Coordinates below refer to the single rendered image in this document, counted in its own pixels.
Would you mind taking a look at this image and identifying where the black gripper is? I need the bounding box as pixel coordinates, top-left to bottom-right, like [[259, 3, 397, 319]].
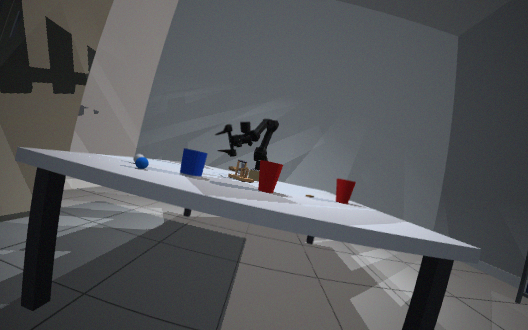
[[215, 124, 243, 157]]

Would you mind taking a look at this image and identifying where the blue ball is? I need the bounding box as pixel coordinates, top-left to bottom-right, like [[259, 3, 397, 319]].
[[135, 157, 149, 169]]

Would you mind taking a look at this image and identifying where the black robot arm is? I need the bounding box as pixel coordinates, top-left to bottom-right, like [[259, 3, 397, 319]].
[[232, 118, 279, 170]]

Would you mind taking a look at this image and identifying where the blue cup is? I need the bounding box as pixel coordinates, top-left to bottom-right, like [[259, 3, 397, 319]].
[[179, 148, 208, 178]]

